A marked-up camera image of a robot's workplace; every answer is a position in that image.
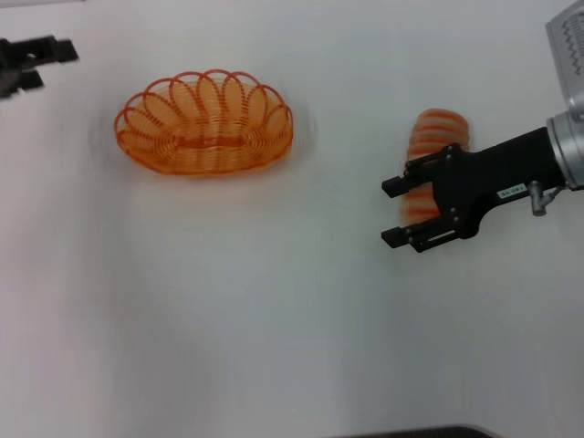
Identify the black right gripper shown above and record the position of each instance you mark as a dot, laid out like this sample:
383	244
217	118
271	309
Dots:
488	182

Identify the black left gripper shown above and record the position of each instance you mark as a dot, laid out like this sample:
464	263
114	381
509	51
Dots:
9	64

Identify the orange striped bread loaf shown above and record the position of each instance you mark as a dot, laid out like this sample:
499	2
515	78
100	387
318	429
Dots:
438	128

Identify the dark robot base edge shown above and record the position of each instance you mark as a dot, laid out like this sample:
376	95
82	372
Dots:
420	432

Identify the silver metal clamp knob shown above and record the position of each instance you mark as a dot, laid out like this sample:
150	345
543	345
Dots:
540	196

